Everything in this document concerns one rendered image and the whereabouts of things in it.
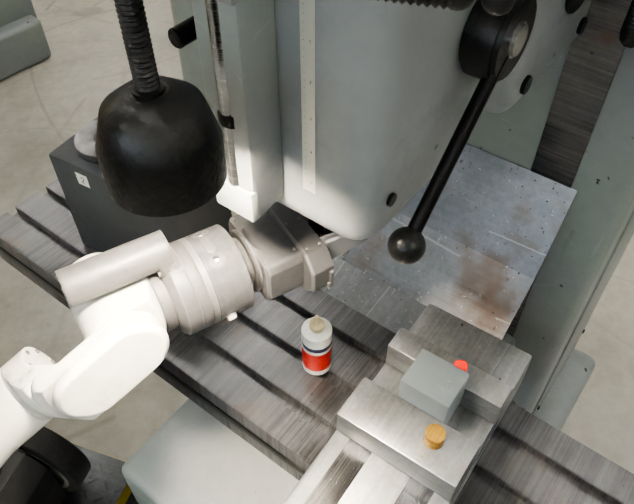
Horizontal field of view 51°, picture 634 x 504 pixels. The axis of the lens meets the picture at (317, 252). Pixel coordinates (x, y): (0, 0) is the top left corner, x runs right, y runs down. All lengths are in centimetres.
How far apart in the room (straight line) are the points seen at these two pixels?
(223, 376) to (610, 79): 62
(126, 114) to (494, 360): 63
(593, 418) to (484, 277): 111
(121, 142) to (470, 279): 76
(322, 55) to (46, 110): 274
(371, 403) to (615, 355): 153
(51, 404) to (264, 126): 30
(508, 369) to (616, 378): 133
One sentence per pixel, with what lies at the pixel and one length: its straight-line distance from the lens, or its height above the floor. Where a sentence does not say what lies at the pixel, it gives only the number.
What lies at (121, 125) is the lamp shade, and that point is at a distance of 37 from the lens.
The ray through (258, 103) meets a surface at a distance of 46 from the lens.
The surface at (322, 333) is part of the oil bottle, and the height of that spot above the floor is 101.
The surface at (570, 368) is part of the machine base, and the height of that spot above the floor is 20.
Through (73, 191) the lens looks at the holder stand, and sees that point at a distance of 103.
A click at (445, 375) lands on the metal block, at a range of 76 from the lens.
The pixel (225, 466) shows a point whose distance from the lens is 95.
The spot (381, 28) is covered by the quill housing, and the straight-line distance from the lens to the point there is 41.
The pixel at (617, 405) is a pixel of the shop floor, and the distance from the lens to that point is 214.
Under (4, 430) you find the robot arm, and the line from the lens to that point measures 65.
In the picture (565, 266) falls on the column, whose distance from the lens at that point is 109.
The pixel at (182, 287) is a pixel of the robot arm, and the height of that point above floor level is 126.
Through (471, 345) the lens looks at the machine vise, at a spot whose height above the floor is 100.
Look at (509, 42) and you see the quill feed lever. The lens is 52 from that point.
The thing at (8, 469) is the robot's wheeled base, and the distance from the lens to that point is 132.
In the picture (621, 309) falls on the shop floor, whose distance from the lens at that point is 236.
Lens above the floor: 171
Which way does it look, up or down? 48 degrees down
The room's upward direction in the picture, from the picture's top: straight up
